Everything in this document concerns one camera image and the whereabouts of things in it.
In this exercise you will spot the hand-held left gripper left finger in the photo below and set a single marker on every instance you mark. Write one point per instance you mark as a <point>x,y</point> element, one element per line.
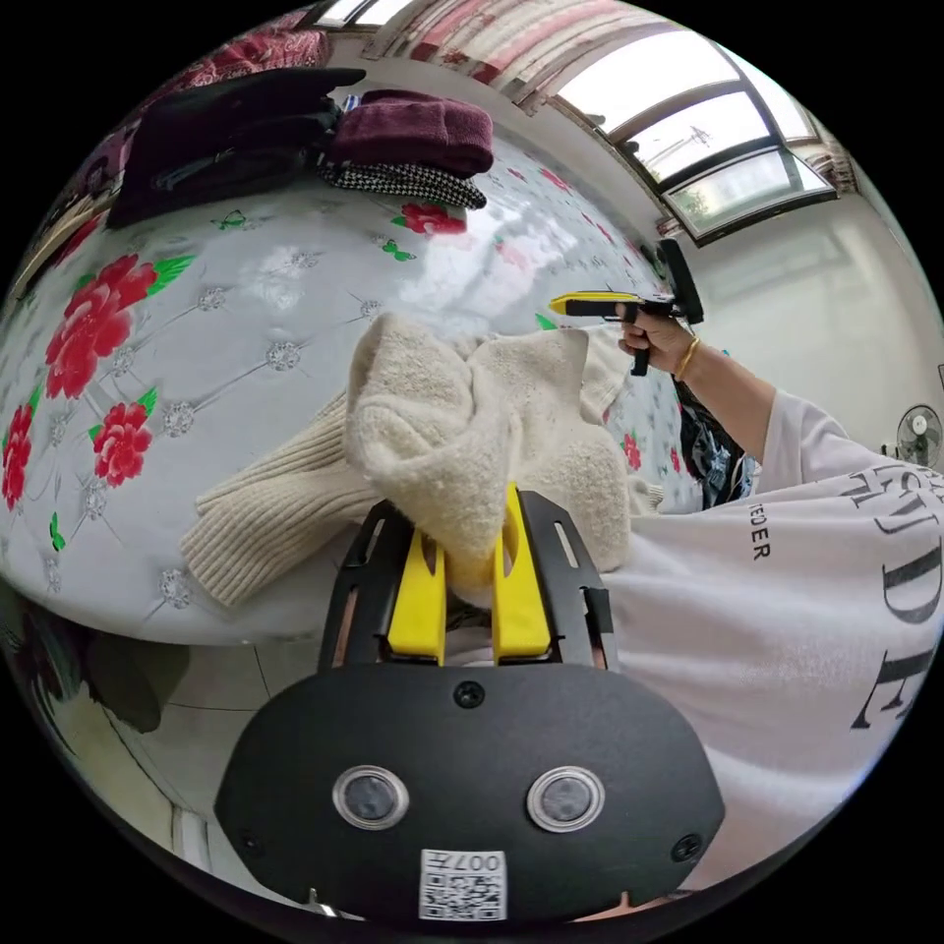
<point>417,612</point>

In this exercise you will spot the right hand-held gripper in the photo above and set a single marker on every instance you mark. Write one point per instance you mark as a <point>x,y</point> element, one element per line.
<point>640,335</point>

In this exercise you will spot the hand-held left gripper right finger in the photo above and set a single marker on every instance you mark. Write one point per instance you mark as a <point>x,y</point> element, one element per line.
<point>521,612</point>

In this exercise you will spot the beige long sleeve sweater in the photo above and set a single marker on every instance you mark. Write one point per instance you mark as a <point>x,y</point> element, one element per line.
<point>442,428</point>

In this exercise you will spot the person's right forearm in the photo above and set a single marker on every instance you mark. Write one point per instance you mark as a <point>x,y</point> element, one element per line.
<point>726,402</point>

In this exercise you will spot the person's right hand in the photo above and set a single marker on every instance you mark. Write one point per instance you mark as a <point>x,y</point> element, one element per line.
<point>664,343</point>

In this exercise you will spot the window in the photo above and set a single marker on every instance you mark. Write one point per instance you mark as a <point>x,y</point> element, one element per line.
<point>708,140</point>

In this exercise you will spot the person's body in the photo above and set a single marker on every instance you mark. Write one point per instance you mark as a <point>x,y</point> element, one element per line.
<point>774,627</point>

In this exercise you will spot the pink striped curtain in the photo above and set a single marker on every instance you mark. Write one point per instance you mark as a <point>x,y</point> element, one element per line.
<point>531,44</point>

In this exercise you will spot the bed with floral sheet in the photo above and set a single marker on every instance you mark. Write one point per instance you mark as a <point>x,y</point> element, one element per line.
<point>243,310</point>

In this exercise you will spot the standing fan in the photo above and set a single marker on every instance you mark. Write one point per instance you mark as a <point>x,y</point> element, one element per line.
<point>920,435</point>

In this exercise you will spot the pile of clothes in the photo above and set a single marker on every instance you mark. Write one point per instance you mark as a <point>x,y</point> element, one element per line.
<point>243,140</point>

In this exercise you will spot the red patterned blanket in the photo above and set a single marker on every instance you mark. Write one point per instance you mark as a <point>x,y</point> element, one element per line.
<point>258,55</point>

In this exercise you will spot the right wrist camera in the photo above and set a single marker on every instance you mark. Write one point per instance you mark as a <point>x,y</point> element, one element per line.
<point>682,284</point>

